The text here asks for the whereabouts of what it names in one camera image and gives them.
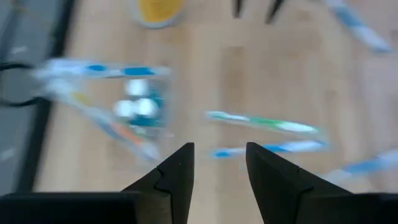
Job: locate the black aluminium table frame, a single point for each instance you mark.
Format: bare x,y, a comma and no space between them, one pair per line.
42,124

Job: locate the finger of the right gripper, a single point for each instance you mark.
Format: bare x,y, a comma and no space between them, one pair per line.
274,11
237,7

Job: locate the orange white toothbrush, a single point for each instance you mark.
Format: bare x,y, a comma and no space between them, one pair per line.
124,133

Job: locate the green white toothbrush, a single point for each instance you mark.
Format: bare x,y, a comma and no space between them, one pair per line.
264,122

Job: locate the clear plastic toothbrush holder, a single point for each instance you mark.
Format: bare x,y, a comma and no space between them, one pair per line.
105,87

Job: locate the yellow-label wipes canister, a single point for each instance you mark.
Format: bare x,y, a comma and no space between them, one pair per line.
160,11

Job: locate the small teal mouthwash bottle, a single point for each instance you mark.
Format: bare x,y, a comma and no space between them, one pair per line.
136,87
147,109
124,109

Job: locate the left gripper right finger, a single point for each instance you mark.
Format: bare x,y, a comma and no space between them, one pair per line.
280,193

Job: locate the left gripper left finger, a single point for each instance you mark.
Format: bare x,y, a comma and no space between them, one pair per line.
168,199

